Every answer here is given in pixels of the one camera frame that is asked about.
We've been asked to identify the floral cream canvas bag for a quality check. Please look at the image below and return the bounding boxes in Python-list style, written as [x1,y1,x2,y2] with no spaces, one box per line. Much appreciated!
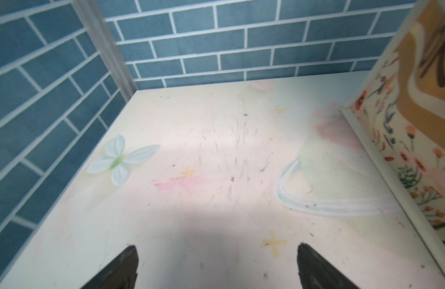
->
[341,1,445,276]

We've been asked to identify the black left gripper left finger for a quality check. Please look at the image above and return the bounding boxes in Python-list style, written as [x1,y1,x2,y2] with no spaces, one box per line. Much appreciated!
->
[81,245,139,289]

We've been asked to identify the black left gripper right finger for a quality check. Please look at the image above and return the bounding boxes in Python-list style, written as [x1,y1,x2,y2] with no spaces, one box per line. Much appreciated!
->
[297,243,359,289]

